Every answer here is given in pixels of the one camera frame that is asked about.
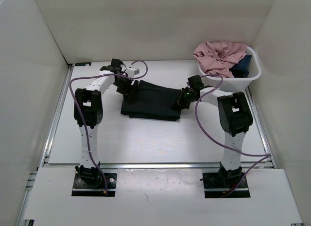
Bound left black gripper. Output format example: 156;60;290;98
113;75;138;100

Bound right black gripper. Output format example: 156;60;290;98
171;88;197;110

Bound black trousers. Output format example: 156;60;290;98
121;80;181;122

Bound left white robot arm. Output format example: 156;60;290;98
69;59;139;194

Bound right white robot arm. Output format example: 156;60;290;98
176;75;253;187

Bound pink garment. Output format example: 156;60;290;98
193;41;247;78

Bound small dark label sticker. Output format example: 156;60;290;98
75;62;92;67

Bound navy blue garment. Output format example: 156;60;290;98
229;55;252;78

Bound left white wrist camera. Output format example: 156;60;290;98
126;67;140;78

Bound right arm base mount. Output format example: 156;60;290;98
200;172;251;198

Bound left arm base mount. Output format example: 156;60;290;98
71;173;117;197

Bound aluminium frame rail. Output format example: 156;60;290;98
43;161;274;169

